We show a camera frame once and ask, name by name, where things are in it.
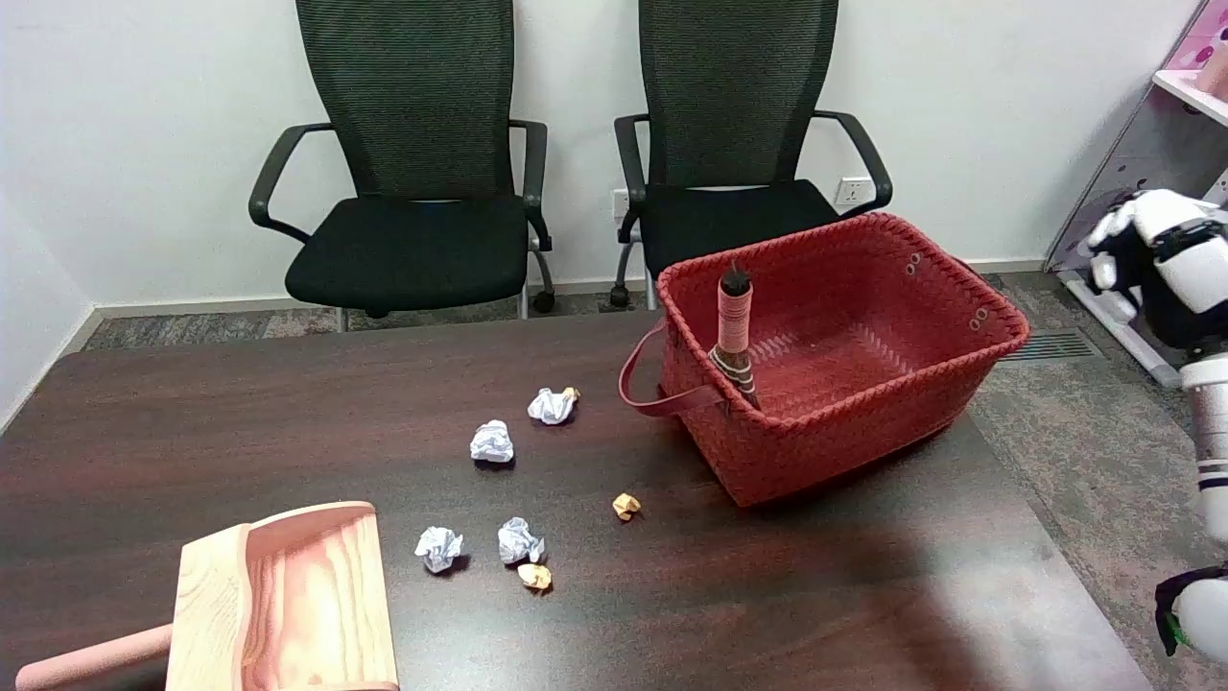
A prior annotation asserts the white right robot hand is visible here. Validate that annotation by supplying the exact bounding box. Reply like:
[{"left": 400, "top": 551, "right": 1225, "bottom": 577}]
[{"left": 1089, "top": 189, "right": 1228, "bottom": 352}]

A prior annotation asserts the metal floor vent grille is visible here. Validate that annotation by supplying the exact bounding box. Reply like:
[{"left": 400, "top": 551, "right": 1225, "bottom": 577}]
[{"left": 1003, "top": 328, "right": 1104, "bottom": 363}]

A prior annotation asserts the pink and white children's shelf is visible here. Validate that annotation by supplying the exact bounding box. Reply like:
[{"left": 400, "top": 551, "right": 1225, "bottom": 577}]
[{"left": 1046, "top": 0, "right": 1228, "bottom": 390}]

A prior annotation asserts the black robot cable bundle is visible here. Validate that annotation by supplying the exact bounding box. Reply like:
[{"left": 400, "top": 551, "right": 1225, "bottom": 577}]
[{"left": 1155, "top": 564, "right": 1228, "bottom": 659}]

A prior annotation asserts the wooden dustpan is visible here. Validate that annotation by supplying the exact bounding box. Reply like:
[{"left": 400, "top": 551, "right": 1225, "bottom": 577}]
[{"left": 14, "top": 501, "right": 400, "bottom": 691}]

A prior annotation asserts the black mesh office chair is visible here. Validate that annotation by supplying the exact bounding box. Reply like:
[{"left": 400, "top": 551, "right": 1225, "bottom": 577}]
[
  {"left": 248, "top": 0, "right": 557, "bottom": 333},
  {"left": 612, "top": 0, "right": 893, "bottom": 311}
]

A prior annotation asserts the small broom with pink handle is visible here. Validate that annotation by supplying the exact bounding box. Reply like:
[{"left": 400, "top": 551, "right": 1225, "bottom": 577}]
[{"left": 708, "top": 259, "right": 764, "bottom": 412}]

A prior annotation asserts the red woven basket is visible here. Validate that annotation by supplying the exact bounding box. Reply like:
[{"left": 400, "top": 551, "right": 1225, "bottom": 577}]
[{"left": 619, "top": 212, "right": 1032, "bottom": 508}]

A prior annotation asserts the pink cylinder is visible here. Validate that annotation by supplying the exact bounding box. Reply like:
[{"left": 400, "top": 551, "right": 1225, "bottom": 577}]
[{"left": 1196, "top": 38, "right": 1228, "bottom": 99}]

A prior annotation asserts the white crumpled paper ball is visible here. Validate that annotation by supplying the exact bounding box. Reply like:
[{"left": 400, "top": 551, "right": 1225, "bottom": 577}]
[
  {"left": 498, "top": 517, "right": 546, "bottom": 565},
  {"left": 414, "top": 526, "right": 463, "bottom": 574},
  {"left": 528, "top": 388, "right": 576, "bottom": 425},
  {"left": 470, "top": 420, "right": 515, "bottom": 464}
]

